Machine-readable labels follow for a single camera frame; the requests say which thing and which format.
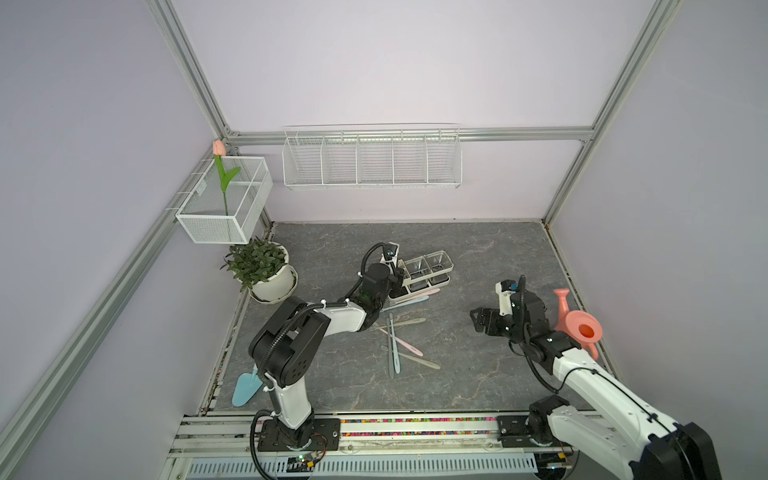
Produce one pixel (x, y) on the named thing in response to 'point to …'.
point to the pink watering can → (584, 327)
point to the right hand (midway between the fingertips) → (482, 311)
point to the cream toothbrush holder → (422, 273)
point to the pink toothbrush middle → (411, 347)
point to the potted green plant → (263, 268)
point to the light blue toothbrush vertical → (395, 346)
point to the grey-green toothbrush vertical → (390, 356)
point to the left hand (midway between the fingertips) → (398, 260)
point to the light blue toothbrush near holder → (405, 304)
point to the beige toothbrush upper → (403, 323)
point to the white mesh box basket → (227, 200)
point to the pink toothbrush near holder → (425, 293)
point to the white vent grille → (232, 465)
